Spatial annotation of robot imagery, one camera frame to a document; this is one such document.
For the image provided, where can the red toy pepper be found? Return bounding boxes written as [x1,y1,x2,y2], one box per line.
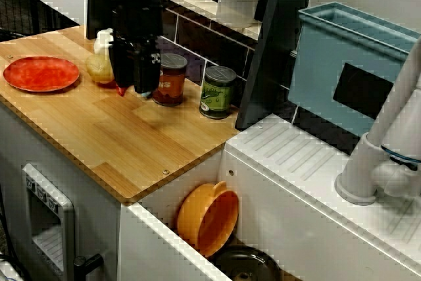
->
[98,80,129,97]

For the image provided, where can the white wall shelf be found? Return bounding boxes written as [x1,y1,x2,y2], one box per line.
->
[151,0,264,40]

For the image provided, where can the white plastic shaker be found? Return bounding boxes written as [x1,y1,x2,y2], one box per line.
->
[93,28,114,56]

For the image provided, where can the large white lidded jar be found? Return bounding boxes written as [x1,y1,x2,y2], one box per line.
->
[216,0,265,29]

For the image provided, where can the yellow toy potato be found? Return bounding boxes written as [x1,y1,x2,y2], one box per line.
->
[86,54,115,84]

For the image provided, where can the black door handle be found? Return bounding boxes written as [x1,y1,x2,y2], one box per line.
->
[74,253,105,281]

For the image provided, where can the brown toy food can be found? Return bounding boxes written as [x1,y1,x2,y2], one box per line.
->
[151,53,188,107]

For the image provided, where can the orange toy pot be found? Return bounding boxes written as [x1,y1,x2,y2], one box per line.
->
[176,180,240,259]

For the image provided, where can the white toy faucet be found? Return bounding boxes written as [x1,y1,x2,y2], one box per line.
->
[334,36,421,206]

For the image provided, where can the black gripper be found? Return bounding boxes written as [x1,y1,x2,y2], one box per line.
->
[109,30,163,94]

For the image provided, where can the white toy sink unit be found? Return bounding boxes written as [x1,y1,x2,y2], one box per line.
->
[120,113,421,281]

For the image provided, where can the blue plastic bin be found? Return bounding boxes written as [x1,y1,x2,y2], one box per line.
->
[288,1,421,138]

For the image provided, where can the red round plate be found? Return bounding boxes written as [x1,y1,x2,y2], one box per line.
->
[3,56,81,93]

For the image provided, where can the grey toy oven panel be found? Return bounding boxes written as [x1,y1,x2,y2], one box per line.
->
[22,163,76,281]

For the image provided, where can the green toy peas can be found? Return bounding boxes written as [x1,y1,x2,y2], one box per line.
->
[199,65,237,120]

